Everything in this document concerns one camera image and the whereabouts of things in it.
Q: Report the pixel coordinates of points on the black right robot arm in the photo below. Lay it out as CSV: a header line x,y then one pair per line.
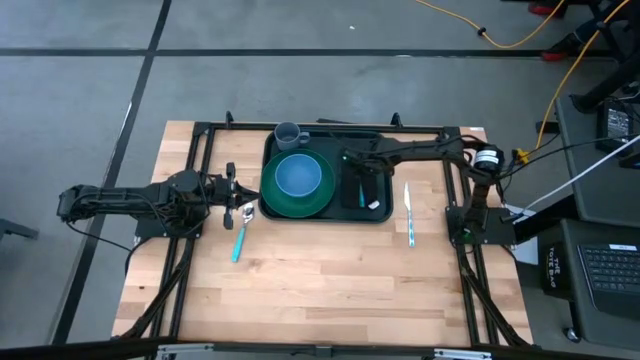
x,y
430,149

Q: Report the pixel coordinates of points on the black crossbar with silver brackets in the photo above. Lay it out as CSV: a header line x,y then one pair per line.
x,y
320,352

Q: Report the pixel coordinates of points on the grey mug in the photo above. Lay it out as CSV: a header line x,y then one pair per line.
x,y
287,132

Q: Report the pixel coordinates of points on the black stand legs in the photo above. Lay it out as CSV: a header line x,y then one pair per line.
x,y
615,80

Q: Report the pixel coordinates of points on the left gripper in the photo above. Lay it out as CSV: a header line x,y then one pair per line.
x,y
217,189

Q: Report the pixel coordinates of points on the person's red black shoe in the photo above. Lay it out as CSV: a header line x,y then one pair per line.
x,y
555,55
542,9

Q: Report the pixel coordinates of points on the black aluminium table frame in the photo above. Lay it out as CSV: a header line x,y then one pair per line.
x,y
240,126

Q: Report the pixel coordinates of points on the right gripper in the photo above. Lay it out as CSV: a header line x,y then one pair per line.
x,y
372,159

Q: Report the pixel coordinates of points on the black cloth napkin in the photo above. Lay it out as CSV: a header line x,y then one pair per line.
x,y
372,195

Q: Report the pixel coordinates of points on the black tote bag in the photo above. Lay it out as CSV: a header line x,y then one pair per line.
x,y
556,270

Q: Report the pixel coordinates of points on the grey side cart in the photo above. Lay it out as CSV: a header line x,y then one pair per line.
x,y
600,205

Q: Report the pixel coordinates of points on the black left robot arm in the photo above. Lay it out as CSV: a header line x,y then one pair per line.
x,y
125,197

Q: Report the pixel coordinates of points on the green plate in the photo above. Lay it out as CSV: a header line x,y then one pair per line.
x,y
272,200

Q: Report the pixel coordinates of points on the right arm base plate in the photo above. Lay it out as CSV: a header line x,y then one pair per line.
x,y
492,232

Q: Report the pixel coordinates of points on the grey furniture foot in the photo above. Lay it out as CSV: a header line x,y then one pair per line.
x,y
15,227

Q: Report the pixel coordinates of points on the blue bowl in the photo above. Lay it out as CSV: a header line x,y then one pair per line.
x,y
298,175

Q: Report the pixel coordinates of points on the dark laptop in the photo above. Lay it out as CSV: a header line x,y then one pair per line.
x,y
610,275

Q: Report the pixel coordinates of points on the dark green serving tray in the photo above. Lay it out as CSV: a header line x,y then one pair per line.
x,y
325,224

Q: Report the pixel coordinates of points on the black power adapter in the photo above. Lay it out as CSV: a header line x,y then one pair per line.
x,y
617,122

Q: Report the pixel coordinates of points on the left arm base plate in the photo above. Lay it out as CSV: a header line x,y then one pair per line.
x,y
150,232

